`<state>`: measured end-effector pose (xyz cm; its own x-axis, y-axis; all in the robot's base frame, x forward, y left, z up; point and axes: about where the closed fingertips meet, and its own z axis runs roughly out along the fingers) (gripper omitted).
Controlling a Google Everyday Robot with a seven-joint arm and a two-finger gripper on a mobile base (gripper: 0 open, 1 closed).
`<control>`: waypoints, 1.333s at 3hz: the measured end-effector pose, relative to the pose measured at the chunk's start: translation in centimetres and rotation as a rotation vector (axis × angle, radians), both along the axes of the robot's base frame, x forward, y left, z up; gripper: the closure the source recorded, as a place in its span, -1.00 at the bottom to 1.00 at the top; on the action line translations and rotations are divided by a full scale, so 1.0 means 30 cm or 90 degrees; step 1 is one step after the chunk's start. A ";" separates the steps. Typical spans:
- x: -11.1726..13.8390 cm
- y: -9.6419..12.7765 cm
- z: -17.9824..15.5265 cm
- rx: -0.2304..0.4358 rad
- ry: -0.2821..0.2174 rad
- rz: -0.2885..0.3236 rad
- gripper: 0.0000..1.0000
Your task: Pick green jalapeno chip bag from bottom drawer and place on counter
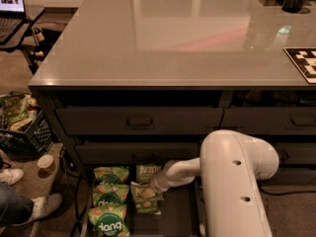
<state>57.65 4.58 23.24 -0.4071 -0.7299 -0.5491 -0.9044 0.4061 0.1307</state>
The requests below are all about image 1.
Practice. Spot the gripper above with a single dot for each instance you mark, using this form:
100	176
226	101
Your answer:
160	182

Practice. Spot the green Kettle jalapeno chip bag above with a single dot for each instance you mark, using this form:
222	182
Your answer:
145	205

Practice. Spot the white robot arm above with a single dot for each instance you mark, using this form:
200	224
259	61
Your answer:
230	164

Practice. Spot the rear green Kettle chip bag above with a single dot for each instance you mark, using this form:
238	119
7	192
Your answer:
145	172

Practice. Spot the rear green Dang chip bag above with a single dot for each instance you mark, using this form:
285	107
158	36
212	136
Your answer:
111	175

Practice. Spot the green dang chip bag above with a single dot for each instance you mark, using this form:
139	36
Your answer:
108	194
111	175
109	220

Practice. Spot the open bottom left drawer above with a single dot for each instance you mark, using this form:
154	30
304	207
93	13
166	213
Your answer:
178	215

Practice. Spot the middle green Dang chip bag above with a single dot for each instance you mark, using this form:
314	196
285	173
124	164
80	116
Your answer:
108	194

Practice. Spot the front green Dang chip bag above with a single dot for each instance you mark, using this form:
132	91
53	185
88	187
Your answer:
109	220

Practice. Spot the middle left drawer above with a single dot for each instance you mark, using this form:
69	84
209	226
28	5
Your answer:
133	153

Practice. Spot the top left drawer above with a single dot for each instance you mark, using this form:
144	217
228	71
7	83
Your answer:
138	120

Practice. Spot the grey counter cabinet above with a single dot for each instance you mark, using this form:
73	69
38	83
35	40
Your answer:
220	54

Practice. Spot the top right drawer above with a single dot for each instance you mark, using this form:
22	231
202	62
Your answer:
271	120

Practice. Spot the bottom right drawer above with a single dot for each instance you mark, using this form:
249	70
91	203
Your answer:
293	176

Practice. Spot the middle right drawer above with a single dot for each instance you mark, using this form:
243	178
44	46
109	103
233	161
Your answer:
296	153

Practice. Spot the green chip bag in crate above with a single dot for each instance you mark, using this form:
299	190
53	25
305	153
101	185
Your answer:
15	108

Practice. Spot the lower white sneaker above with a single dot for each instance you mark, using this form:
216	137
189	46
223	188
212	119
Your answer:
45	206

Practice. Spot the white sneaker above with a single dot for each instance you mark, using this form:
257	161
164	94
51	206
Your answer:
45	206
11	176

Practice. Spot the paper coffee cup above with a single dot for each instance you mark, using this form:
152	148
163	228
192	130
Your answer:
46	163

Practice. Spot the black plastic milk crate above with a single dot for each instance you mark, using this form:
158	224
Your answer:
32	135

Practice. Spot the upper white sneaker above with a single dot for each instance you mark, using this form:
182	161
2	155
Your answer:
11	176

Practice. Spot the checkered marker board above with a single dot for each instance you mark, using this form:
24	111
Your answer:
304	59

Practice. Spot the black side table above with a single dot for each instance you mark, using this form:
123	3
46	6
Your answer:
34	12

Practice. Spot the open laptop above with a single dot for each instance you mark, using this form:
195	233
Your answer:
12	16

